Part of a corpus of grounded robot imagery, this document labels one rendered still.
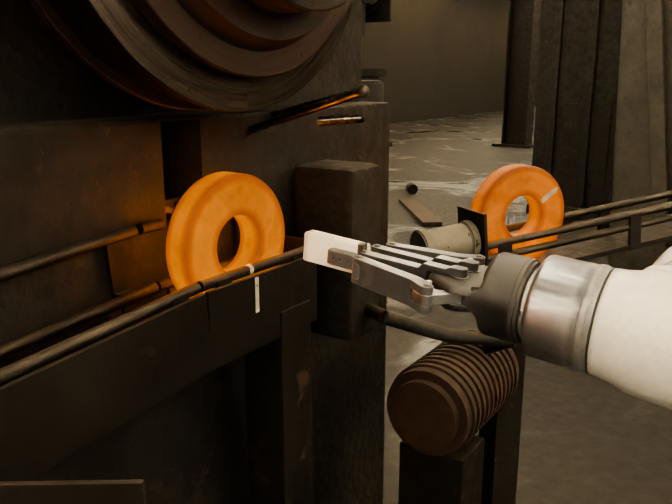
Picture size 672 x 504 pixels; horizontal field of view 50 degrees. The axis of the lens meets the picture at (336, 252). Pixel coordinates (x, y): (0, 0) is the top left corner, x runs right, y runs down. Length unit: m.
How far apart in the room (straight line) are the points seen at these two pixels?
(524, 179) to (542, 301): 0.55
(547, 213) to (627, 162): 2.28
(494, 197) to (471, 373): 0.27
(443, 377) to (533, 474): 0.88
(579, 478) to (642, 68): 2.03
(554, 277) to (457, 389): 0.41
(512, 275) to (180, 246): 0.33
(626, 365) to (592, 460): 1.36
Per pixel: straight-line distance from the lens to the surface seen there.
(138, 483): 0.39
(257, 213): 0.81
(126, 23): 0.65
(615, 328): 0.58
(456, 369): 1.00
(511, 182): 1.11
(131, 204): 0.78
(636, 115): 3.40
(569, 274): 0.60
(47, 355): 0.63
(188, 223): 0.74
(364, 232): 0.96
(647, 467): 1.94
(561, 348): 0.60
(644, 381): 0.58
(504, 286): 0.61
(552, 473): 1.84
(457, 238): 1.07
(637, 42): 3.41
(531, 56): 9.47
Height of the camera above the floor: 0.92
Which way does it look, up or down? 14 degrees down
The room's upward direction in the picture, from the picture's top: straight up
